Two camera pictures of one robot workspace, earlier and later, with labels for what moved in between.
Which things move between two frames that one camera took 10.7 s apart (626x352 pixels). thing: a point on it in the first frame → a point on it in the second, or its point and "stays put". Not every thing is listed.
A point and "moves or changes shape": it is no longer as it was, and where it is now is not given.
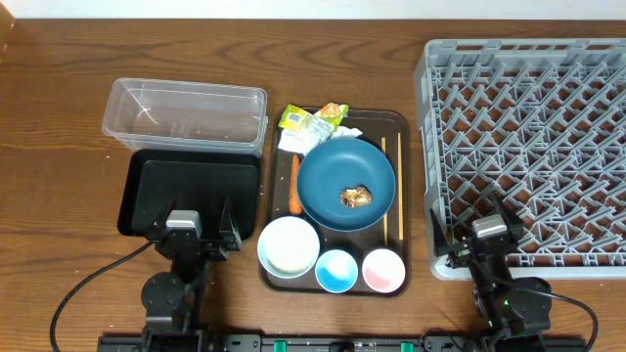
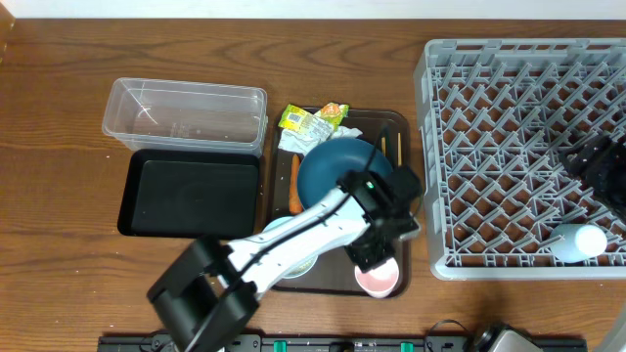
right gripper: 461,256 → 597,159
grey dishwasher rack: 539,123 stays put
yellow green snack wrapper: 320,123 stays put
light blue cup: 335,271 → 572,242
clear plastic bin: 188,116 stays put
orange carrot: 295,202 stays put
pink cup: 383,270 moves or changes shape
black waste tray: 198,180 stays put
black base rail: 342,343 stays put
